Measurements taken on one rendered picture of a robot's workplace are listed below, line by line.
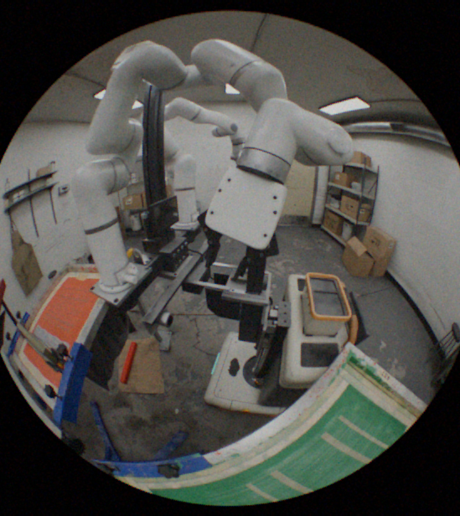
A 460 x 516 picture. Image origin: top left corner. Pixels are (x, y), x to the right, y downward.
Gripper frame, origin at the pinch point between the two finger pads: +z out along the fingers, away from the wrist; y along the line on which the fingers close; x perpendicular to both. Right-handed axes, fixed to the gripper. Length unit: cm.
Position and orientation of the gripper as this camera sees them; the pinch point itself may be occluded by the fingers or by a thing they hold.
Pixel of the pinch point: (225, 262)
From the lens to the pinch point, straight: 28.9
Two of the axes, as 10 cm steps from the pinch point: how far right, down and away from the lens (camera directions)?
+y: 9.0, 4.2, -1.4
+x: 3.0, -3.4, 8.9
